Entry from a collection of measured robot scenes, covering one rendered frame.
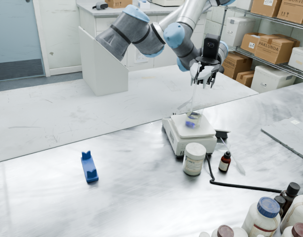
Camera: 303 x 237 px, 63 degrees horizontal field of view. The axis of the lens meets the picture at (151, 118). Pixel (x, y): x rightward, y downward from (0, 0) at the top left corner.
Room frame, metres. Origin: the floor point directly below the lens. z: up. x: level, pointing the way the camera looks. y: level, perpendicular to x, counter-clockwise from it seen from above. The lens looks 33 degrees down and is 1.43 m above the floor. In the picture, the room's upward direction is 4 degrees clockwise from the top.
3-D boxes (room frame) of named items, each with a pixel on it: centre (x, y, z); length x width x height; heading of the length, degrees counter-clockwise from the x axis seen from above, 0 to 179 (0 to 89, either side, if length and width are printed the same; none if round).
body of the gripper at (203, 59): (0.80, -0.17, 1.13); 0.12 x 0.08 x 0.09; 158
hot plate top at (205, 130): (0.67, -0.13, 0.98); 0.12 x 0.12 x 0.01; 14
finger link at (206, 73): (0.69, -0.15, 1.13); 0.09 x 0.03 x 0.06; 160
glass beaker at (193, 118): (0.66, -0.13, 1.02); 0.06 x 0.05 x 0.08; 81
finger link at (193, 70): (0.71, -0.12, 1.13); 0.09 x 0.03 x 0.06; 157
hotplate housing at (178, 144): (0.70, -0.13, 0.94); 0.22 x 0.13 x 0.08; 14
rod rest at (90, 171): (0.52, 0.17, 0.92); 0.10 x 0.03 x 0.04; 25
